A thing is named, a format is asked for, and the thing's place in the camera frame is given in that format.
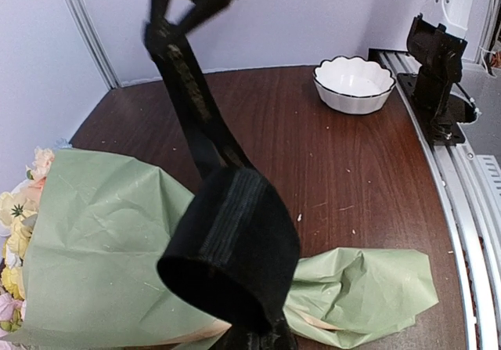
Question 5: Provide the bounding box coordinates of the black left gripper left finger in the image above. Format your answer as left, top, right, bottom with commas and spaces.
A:
211, 327, 261, 350

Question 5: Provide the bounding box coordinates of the pale pink rose stem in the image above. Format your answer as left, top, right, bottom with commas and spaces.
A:
0, 293, 26, 337

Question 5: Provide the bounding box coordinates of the white scalloped bowl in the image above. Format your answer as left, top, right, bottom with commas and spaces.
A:
313, 56, 396, 115

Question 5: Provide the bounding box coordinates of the green wrapping paper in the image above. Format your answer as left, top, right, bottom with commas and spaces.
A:
6, 149, 438, 349

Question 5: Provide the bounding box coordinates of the right aluminium frame post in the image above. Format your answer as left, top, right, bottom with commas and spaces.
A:
64, 0, 121, 89

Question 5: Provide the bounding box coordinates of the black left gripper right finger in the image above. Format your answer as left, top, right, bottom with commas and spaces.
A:
261, 318, 298, 350

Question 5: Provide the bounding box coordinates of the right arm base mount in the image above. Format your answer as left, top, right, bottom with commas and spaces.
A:
397, 73, 476, 146

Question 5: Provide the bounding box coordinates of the cream fake flower bunch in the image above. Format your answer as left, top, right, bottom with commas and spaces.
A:
1, 189, 38, 301

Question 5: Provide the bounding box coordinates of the pink fake flower stem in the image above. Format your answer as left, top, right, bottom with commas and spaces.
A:
23, 147, 56, 202

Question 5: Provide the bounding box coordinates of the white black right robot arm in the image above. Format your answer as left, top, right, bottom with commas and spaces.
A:
144, 0, 473, 124

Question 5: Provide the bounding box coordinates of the black printed ribbon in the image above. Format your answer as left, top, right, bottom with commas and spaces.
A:
144, 20, 301, 334

